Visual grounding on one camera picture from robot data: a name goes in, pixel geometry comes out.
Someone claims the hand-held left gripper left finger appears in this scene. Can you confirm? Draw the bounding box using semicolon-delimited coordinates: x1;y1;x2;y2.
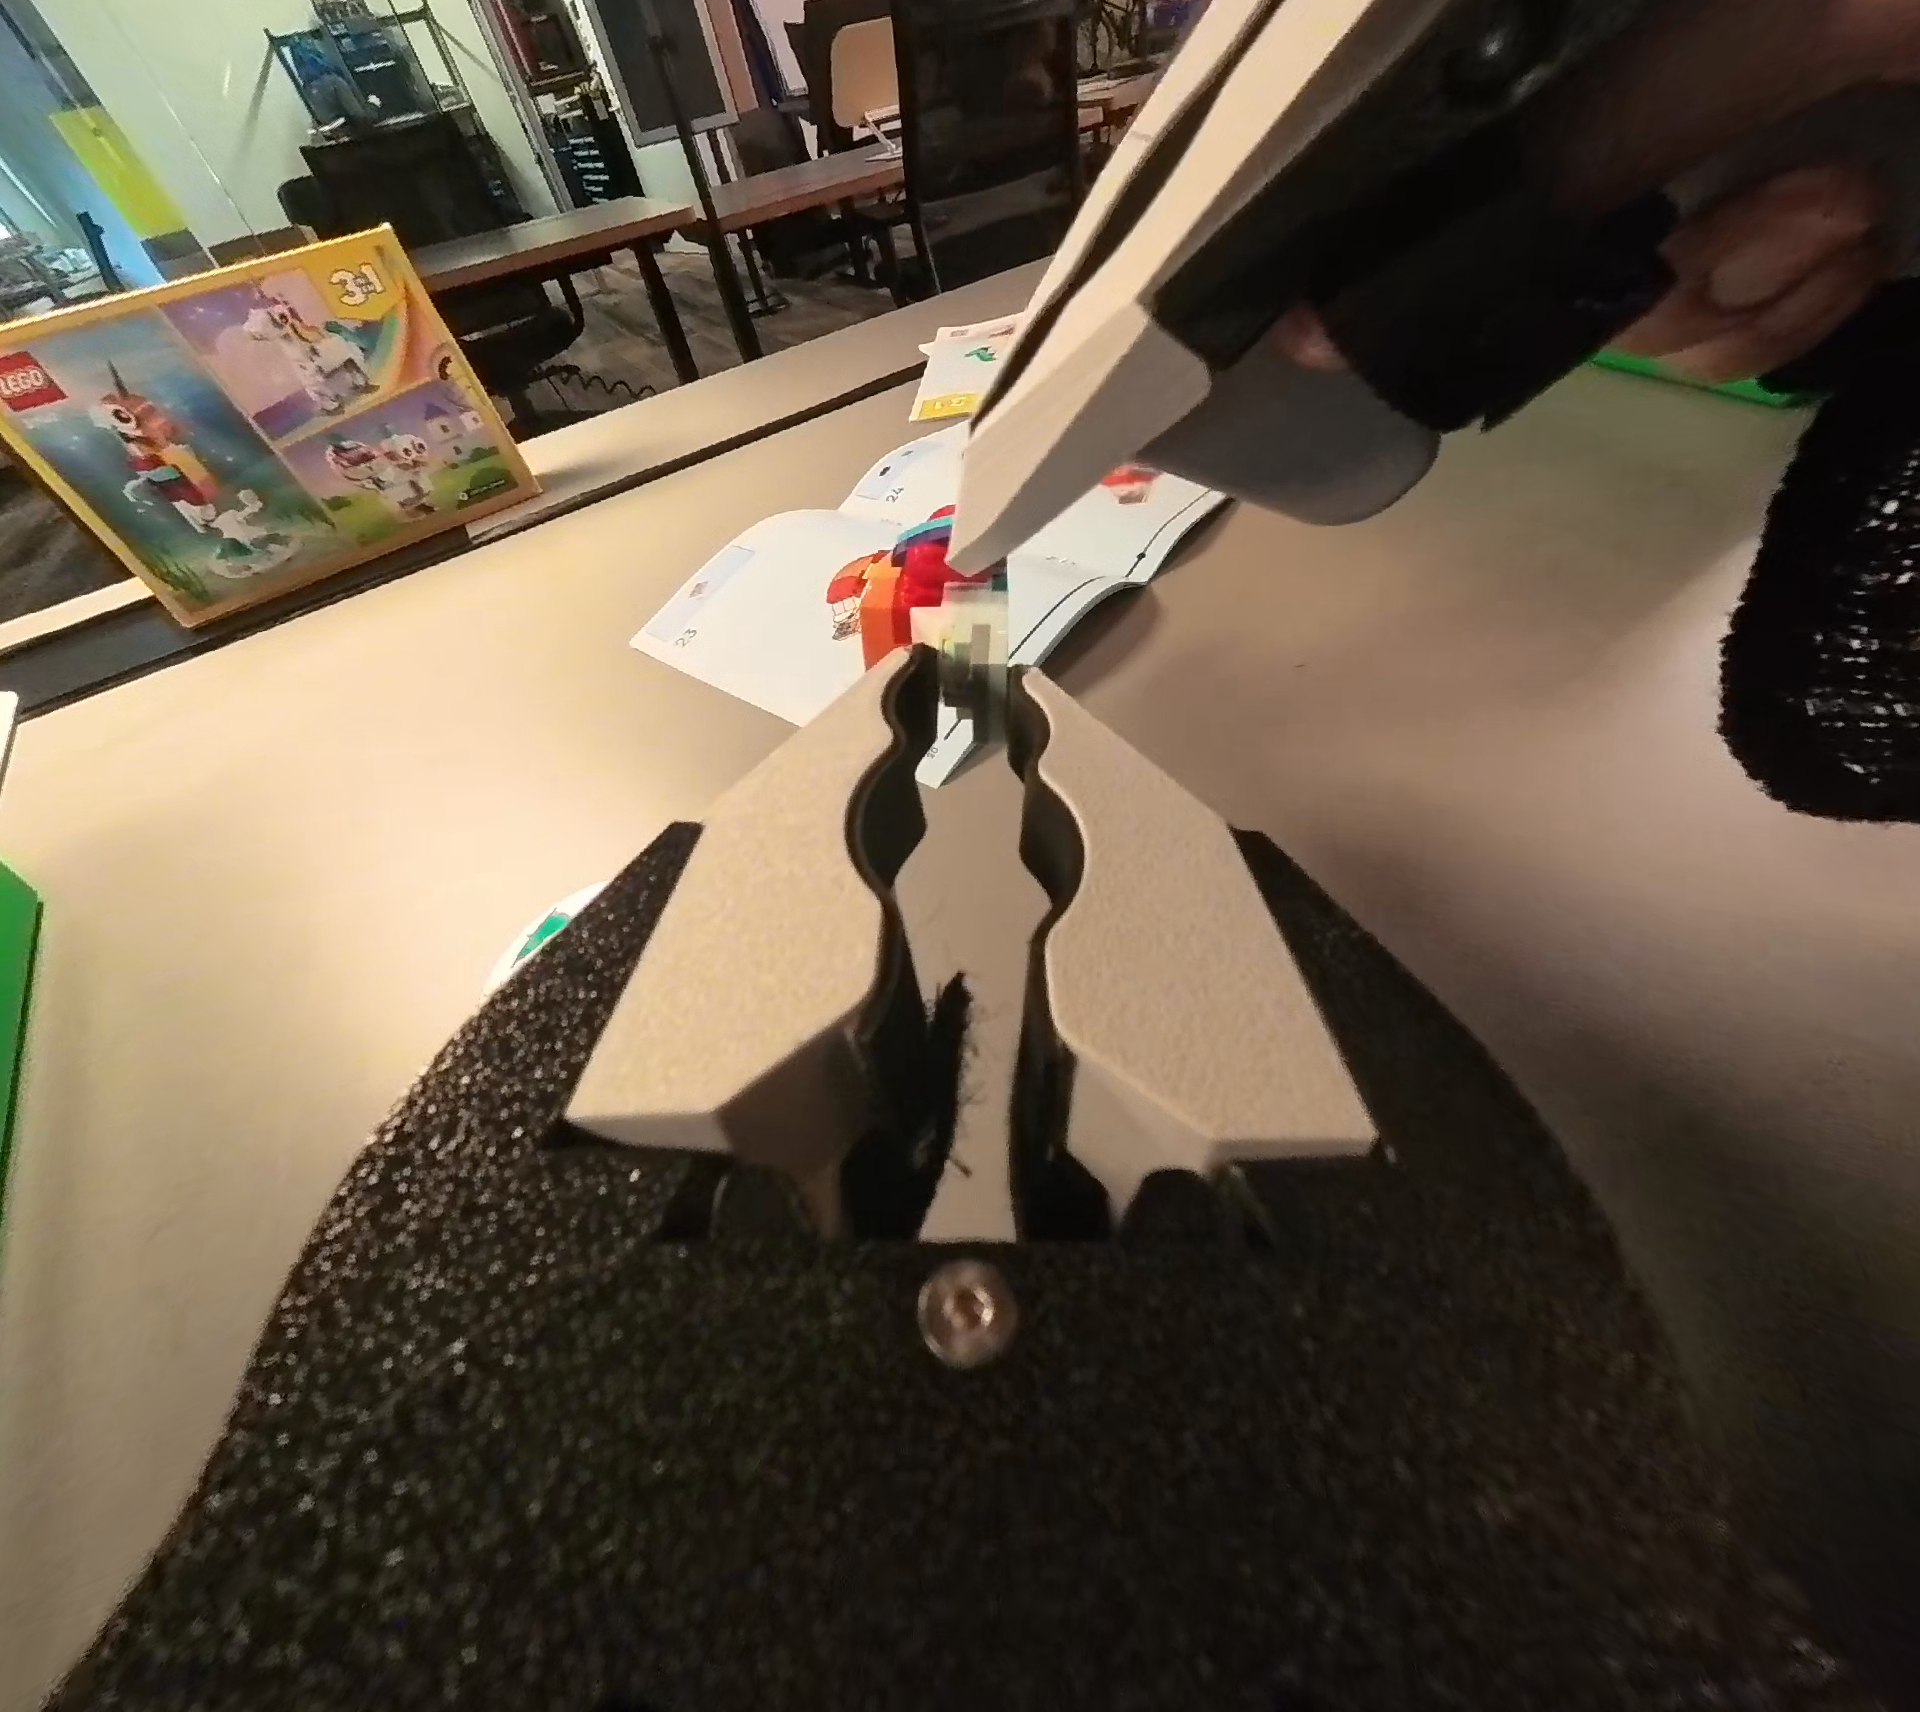
562;650;936;1241

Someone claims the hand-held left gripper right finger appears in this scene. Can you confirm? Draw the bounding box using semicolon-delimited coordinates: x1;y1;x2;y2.
1016;667;1382;1238

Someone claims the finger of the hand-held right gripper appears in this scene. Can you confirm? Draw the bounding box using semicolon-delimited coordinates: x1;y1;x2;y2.
952;0;1469;580
983;0;1356;401

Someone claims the multicoloured lego model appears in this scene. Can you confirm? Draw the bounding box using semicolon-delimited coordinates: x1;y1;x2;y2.
855;507;1027;754

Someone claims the pale blue instruction booklet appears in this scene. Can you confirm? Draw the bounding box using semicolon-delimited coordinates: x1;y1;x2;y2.
631;422;1237;791

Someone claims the yellow lego box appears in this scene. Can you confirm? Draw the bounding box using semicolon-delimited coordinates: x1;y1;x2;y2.
0;223;543;629

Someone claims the person's right hand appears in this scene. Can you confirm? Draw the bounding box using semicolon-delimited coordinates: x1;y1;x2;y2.
1575;0;1920;361

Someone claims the white instruction leaflet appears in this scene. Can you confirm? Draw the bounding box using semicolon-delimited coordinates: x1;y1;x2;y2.
912;319;1038;424

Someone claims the black office chair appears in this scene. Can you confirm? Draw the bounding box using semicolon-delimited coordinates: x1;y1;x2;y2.
884;0;1087;295

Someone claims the wooden table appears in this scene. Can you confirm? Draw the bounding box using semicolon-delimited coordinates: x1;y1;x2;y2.
408;195;701;386
696;144;918;319

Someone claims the black screen on stand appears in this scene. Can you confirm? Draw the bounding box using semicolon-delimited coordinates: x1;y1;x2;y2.
570;0;741;148

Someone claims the black shelf rack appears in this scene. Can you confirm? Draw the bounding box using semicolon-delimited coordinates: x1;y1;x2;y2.
267;0;486;244

